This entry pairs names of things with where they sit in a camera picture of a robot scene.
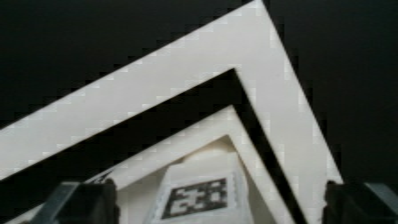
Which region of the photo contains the white table leg with tag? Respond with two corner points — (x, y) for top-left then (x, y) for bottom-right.
(144, 153), (255, 224)

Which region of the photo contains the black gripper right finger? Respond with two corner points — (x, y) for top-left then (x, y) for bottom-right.
(322, 181), (398, 224)

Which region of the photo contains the white square tabletop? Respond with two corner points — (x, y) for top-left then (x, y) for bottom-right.
(0, 107), (294, 224)

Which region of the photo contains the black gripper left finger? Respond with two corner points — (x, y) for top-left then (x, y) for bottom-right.
(31, 180), (120, 224)

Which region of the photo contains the white L-shaped obstacle wall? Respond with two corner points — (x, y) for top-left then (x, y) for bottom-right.
(0, 0), (342, 224)

